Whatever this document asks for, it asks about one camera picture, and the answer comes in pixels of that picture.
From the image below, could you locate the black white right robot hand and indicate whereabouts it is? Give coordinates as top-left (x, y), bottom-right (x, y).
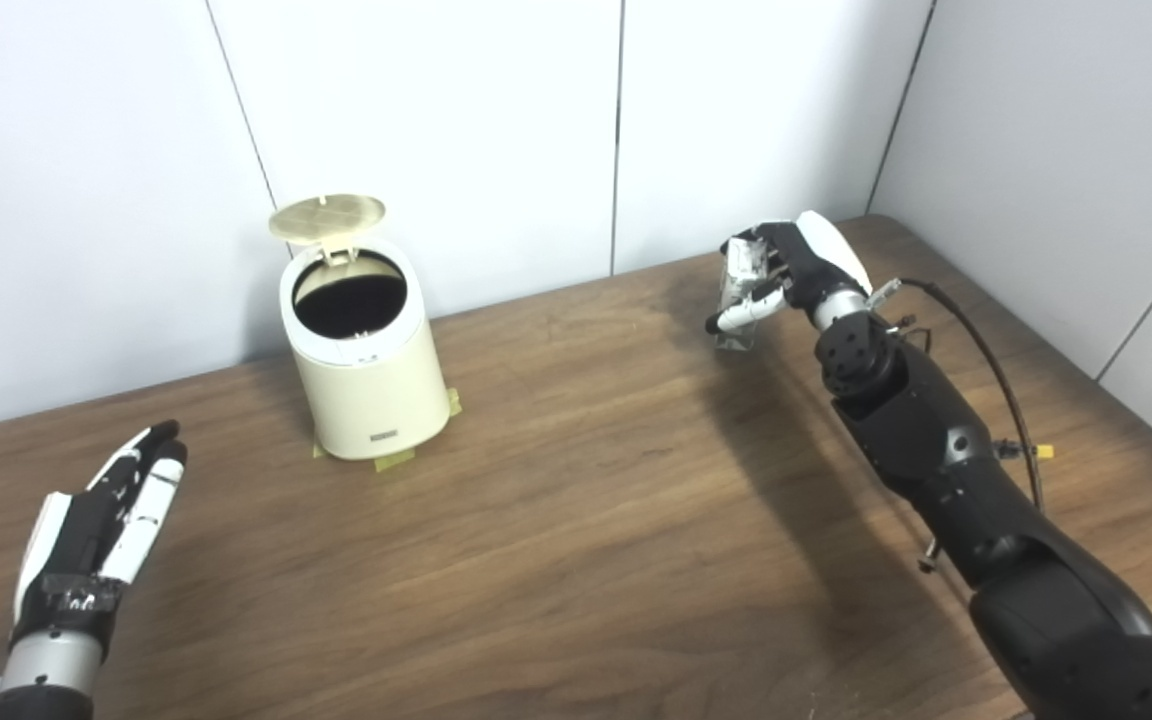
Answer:
top-left (704, 210), bottom-right (877, 336)

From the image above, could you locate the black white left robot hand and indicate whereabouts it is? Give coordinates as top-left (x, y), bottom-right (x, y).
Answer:
top-left (11, 420), bottom-right (189, 661)

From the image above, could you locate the white green milk carton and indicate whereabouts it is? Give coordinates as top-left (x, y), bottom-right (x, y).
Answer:
top-left (716, 235), bottom-right (772, 351)

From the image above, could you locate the cream-colored cylindrical bin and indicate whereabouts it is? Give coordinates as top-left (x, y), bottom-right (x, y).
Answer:
top-left (279, 238), bottom-right (453, 462)

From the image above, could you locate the round cream bin lid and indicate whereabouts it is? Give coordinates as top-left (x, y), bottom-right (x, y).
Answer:
top-left (268, 194), bottom-right (387, 266)

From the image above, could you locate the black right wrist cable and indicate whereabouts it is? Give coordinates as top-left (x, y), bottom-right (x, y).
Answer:
top-left (866, 278), bottom-right (1055, 576)

